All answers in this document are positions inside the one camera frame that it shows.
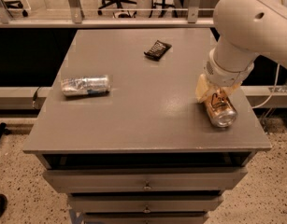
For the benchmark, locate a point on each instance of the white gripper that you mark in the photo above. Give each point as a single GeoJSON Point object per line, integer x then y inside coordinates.
{"type": "Point", "coordinates": [223, 75]}

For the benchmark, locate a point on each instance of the orange soda can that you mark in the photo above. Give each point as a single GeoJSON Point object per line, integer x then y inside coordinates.
{"type": "Point", "coordinates": [220, 110]}

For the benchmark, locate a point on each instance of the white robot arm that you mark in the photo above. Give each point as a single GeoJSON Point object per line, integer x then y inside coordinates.
{"type": "Point", "coordinates": [247, 29]}

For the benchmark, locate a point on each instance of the silver blue can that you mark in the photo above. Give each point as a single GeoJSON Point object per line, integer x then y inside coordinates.
{"type": "Point", "coordinates": [77, 86]}

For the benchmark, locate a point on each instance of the black snack bag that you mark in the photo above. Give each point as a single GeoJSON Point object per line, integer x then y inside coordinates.
{"type": "Point", "coordinates": [157, 51]}

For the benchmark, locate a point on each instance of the grey drawer cabinet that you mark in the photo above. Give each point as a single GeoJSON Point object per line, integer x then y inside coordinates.
{"type": "Point", "coordinates": [146, 153]}

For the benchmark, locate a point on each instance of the metal railing beam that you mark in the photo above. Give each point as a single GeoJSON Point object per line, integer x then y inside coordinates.
{"type": "Point", "coordinates": [109, 23]}

